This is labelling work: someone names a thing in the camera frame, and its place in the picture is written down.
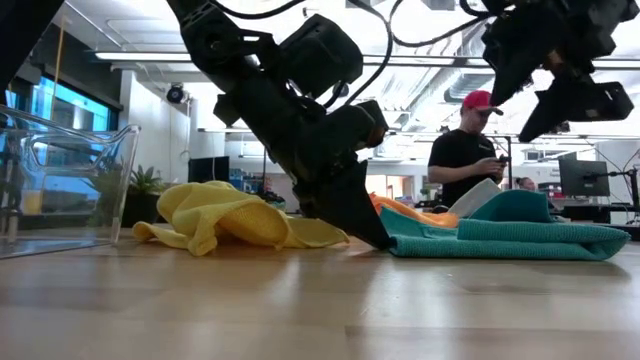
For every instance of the large glass window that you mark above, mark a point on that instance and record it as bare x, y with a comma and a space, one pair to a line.
75, 110

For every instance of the person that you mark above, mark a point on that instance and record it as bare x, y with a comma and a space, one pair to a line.
525, 184
460, 155

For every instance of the grey microfiber towel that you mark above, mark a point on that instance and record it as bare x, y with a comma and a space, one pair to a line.
475, 197

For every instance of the long ceiling light strip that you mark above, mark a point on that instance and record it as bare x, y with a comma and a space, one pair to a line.
145, 56

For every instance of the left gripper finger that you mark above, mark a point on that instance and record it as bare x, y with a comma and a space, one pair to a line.
372, 125
330, 205

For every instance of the black computer monitor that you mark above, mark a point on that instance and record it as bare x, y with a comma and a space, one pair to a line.
208, 170
584, 177

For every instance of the orange microfiber towel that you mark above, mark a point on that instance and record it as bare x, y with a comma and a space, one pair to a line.
425, 217

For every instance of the background black rig frame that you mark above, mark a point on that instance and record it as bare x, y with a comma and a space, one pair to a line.
509, 150

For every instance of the small potted succulent plant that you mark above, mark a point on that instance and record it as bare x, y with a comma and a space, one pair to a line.
145, 181

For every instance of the clear plastic bin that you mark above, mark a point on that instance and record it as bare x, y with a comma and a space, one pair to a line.
120, 150

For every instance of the yellow microfiber towel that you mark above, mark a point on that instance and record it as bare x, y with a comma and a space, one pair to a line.
225, 215

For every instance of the teal microfiber towel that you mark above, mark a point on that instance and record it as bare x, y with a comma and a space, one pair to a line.
500, 240

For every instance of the black round ceiling camera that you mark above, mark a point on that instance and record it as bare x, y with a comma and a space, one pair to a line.
342, 91
175, 94

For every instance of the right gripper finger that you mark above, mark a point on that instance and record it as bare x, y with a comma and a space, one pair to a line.
515, 55
585, 102

